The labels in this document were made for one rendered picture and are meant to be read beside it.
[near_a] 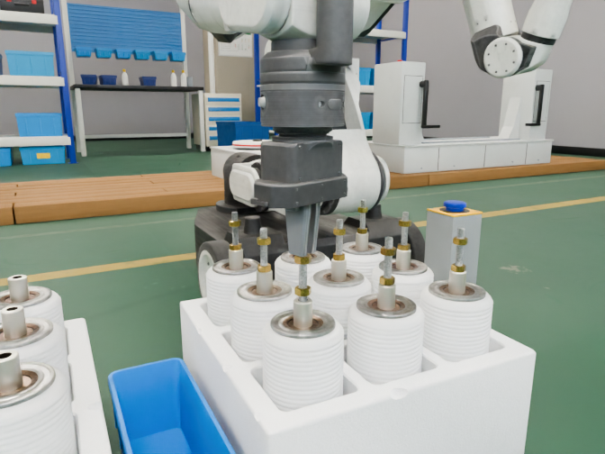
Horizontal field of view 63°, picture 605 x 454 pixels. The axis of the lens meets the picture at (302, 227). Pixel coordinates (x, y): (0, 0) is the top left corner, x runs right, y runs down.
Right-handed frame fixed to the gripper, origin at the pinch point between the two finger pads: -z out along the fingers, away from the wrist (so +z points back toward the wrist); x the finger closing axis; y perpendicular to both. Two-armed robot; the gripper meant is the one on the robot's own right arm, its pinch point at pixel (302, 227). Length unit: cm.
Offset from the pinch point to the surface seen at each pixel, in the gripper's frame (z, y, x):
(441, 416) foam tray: -23.7, -12.8, 11.2
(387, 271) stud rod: -6.8, -4.6, 10.6
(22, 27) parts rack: 88, 505, 155
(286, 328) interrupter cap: -11.3, 0.0, -2.6
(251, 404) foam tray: -18.7, 0.6, -7.6
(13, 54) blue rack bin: 58, 456, 127
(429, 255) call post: -14.1, 6.0, 42.4
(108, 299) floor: -37, 86, 17
